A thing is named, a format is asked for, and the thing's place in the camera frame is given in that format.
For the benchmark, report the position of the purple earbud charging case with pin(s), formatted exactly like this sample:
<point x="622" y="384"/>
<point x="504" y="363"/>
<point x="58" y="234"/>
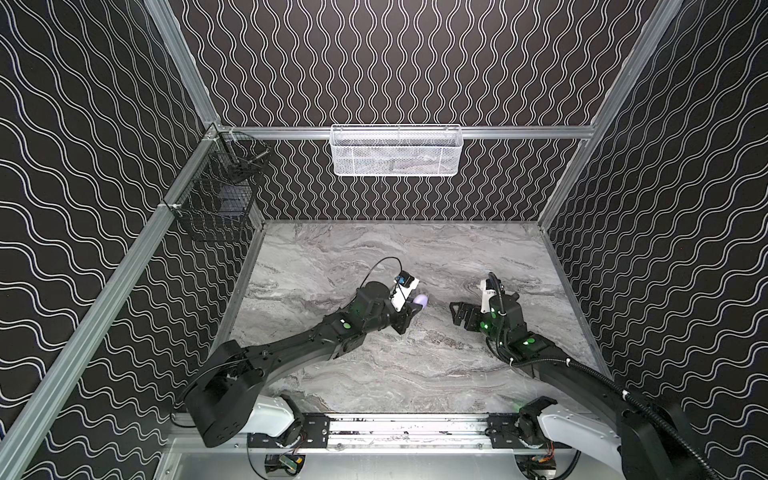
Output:
<point x="421" y="299"/>

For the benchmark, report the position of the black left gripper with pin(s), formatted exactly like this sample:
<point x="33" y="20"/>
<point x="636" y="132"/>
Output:
<point x="399" y="312"/>

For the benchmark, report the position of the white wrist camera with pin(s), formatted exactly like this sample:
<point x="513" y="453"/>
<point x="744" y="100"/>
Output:
<point x="492" y="296"/>
<point x="405" y="284"/>

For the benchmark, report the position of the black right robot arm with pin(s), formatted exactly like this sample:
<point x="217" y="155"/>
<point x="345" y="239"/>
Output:
<point x="624" y="429"/>

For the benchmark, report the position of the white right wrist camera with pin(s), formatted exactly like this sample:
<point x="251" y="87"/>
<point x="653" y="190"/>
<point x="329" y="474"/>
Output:
<point x="492" y="296"/>

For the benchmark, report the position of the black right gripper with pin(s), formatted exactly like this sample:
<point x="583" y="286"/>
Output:
<point x="477" y="312"/>

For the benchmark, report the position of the black wire basket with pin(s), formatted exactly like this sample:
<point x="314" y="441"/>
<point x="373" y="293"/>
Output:
<point x="216" y="205"/>

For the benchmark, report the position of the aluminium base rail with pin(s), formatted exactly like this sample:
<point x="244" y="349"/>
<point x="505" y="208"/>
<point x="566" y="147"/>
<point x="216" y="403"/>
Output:
<point x="341" y="433"/>

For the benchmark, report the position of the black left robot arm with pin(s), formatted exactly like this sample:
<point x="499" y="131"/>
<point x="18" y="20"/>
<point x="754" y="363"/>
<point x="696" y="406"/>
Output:
<point x="225" y="398"/>

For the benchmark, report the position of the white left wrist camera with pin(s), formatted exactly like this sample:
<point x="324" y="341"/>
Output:
<point x="405" y="284"/>

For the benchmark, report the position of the white wire mesh basket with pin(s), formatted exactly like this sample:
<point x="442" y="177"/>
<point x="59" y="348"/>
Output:
<point x="391" y="150"/>

